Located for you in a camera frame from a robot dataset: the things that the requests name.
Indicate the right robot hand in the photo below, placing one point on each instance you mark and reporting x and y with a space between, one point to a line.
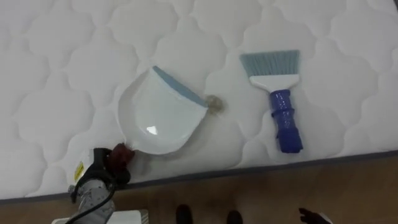
314 217

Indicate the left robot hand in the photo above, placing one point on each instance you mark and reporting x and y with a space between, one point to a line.
99 165

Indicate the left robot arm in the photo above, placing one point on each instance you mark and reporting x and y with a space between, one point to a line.
91 199

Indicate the white perforated plastic basket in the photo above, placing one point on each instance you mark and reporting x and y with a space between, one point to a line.
124 217

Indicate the robot legs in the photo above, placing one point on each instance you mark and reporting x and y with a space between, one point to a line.
184 215

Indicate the small crumpled clear wrapper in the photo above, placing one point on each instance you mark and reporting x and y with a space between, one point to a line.
215 104

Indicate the grey bed with white mattress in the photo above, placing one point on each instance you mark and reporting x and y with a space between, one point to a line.
93 62

